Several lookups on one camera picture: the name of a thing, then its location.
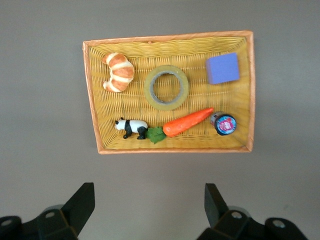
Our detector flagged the yellow wicker basket orange rim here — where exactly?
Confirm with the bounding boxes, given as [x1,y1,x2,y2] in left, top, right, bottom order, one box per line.
[82,30,255,155]

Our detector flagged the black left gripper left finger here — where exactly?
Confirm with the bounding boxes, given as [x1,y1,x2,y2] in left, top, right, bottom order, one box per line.
[0,182,95,240]

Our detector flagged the black white panda figurine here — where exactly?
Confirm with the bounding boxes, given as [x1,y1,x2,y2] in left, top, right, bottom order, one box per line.
[114,116,149,140]

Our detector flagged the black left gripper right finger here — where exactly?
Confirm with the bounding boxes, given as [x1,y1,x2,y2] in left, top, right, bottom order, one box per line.
[196,183,311,240]

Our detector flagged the toy croissant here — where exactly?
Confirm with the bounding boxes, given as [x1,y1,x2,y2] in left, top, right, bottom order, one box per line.
[101,52,135,93]

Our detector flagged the small jar colourful lid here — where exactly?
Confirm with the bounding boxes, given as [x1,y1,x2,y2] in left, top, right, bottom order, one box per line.
[209,111,238,137]

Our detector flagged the orange toy carrot green leaves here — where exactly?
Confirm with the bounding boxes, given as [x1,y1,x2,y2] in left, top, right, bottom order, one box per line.
[144,107,215,145]

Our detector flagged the purple foam cube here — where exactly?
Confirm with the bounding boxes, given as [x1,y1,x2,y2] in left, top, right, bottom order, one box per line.
[205,52,241,85]

